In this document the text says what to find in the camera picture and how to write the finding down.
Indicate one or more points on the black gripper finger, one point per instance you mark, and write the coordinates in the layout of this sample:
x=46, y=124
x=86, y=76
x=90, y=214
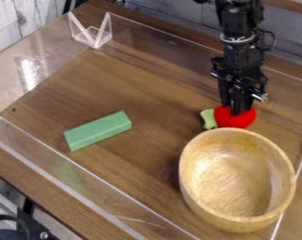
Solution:
x=224, y=91
x=241, y=100

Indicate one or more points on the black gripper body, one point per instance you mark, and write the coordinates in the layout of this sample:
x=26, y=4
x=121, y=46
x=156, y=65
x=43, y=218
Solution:
x=239, y=66

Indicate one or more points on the red plush strawberry toy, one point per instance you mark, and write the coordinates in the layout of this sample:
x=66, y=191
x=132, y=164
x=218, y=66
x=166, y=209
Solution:
x=218, y=118

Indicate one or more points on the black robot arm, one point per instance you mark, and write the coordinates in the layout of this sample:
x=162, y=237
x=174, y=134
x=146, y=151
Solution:
x=239, y=17

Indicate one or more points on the wooden bowl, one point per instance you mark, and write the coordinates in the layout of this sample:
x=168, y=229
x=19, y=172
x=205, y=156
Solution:
x=236, y=179

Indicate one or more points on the green rectangular block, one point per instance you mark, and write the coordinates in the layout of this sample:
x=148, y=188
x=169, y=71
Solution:
x=97, y=130

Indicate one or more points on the black clamp under table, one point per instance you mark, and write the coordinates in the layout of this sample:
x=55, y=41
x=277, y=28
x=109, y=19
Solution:
x=18, y=226

